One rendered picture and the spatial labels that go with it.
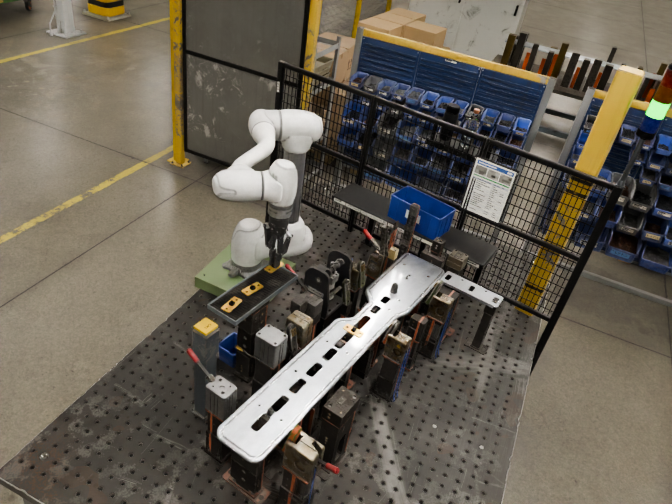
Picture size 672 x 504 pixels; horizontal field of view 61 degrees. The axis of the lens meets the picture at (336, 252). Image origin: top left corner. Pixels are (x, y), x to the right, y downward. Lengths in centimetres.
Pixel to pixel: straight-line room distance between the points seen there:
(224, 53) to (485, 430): 348
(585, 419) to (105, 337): 293
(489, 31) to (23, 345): 726
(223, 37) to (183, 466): 342
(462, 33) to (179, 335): 718
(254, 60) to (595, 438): 352
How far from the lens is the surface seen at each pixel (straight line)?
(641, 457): 386
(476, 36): 897
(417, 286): 261
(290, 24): 444
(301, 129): 250
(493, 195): 291
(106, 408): 242
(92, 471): 227
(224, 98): 493
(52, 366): 359
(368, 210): 302
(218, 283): 283
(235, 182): 196
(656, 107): 262
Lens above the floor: 256
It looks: 35 degrees down
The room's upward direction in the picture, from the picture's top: 10 degrees clockwise
